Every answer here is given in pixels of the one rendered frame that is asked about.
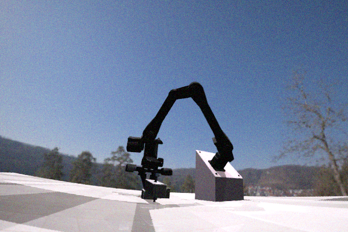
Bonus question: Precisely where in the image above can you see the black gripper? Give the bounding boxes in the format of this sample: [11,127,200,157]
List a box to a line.
[125,152,172,187]

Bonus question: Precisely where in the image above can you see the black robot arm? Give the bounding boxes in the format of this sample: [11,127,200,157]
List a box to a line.
[126,81,234,172]

